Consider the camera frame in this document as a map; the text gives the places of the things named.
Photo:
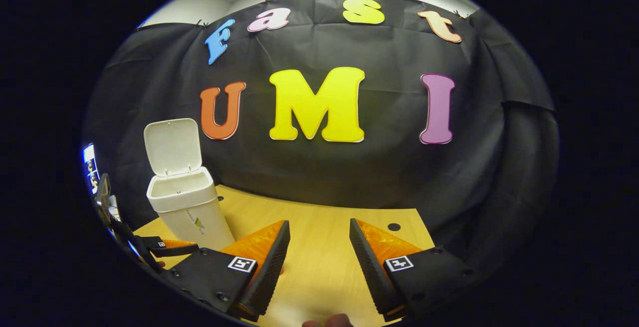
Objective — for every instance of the wooden desktop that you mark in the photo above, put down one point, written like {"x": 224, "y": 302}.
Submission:
{"x": 319, "y": 247}

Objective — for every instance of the computer monitor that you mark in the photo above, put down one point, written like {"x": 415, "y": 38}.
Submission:
{"x": 90, "y": 164}

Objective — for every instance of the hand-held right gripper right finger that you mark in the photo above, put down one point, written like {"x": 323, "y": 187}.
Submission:
{"x": 372, "y": 272}

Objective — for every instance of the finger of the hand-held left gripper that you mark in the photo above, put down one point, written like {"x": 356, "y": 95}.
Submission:
{"x": 172, "y": 250}

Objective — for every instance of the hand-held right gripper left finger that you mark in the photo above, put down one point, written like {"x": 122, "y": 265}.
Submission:
{"x": 267, "y": 272}

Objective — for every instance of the black backdrop cloth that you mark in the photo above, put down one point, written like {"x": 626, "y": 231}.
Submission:
{"x": 349, "y": 167}

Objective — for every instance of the white desktop garbage bin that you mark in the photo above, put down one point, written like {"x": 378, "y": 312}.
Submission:
{"x": 187, "y": 207}

